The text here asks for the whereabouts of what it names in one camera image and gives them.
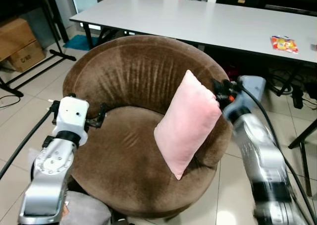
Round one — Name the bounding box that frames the pink pillow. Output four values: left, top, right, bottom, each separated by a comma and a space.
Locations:
154, 70, 222, 180

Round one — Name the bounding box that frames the brown round velvet sofa chair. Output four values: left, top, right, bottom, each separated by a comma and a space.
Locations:
63, 35, 234, 219

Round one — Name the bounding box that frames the teal floor mat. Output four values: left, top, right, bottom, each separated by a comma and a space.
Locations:
63, 35, 100, 52

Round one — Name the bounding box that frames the black power adapter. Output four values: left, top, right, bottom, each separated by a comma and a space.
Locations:
292, 85, 304, 110

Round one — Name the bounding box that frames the long white table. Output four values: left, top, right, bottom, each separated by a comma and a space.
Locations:
69, 0, 317, 65

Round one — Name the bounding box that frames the red orange snack packet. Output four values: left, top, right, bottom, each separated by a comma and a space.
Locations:
270, 35, 300, 54

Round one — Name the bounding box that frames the grey fabric cushion with tag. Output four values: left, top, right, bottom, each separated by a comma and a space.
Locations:
58, 189, 112, 225

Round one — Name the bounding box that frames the small printed cardboard box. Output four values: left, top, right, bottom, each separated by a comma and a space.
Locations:
7, 40, 47, 72

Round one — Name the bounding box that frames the black metal rack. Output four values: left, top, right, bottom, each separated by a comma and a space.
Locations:
0, 0, 78, 98

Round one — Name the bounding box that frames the large cardboard box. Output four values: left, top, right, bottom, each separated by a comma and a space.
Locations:
0, 17, 38, 62

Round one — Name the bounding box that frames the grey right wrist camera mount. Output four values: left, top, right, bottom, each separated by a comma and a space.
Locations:
224, 75, 268, 117

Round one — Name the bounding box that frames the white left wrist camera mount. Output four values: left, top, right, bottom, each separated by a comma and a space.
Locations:
53, 96, 90, 137

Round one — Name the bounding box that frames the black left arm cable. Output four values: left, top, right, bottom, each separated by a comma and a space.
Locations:
0, 108, 56, 181

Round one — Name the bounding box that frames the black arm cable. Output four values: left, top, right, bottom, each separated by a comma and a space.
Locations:
0, 108, 56, 181
240, 85, 317, 225

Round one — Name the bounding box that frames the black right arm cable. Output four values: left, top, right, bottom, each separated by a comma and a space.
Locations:
240, 85, 317, 225

